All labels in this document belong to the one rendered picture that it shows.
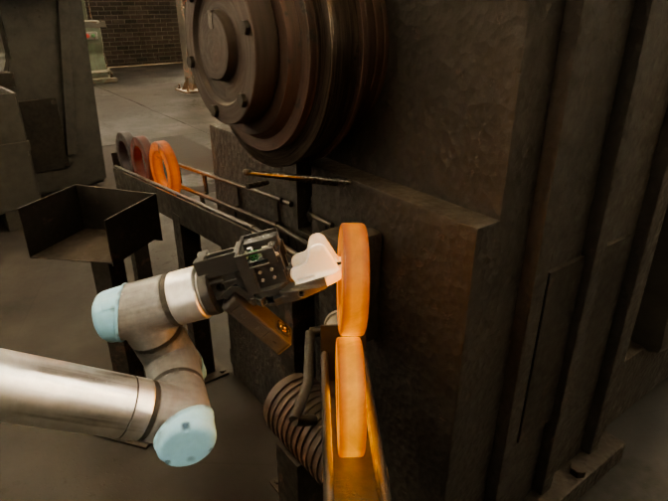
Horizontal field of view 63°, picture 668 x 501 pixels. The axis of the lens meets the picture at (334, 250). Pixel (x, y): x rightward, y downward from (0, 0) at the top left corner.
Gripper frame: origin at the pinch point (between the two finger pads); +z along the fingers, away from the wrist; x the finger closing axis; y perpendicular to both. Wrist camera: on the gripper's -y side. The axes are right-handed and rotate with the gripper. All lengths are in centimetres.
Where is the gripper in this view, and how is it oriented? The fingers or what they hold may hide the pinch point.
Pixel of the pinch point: (351, 266)
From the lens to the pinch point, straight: 74.0
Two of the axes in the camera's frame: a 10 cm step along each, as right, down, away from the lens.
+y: -2.6, -8.8, -4.0
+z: 9.6, -2.5, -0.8
